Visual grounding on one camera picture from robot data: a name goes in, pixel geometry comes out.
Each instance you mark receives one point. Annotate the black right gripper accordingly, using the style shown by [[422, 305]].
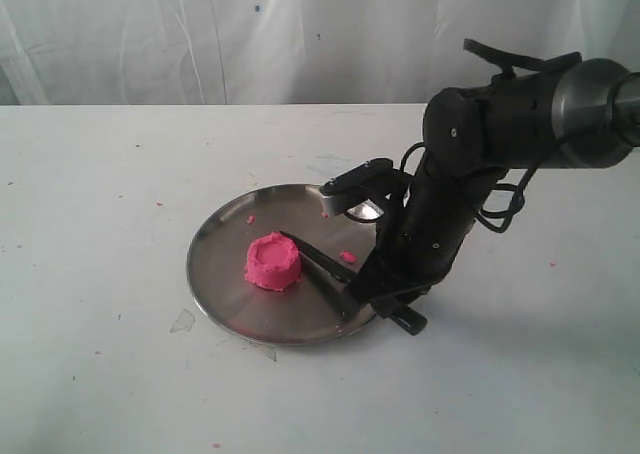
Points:
[[419, 241]]

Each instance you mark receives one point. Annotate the black handled tool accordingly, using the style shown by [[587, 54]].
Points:
[[329, 276]]

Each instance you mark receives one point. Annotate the pink play dough lump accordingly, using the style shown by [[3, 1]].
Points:
[[273, 263]]

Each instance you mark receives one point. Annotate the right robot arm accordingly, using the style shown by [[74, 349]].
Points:
[[480, 149]]

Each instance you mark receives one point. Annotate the pink dough crumb right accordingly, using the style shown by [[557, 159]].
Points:
[[348, 257]]

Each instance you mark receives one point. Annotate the round steel plate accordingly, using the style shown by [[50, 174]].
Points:
[[298, 315]]

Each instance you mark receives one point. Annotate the clear tape scrap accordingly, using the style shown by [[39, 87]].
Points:
[[184, 322]]

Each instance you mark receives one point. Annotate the white backdrop curtain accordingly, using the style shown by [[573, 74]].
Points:
[[287, 51]]

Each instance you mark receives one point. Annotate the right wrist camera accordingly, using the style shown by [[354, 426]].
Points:
[[371, 181]]

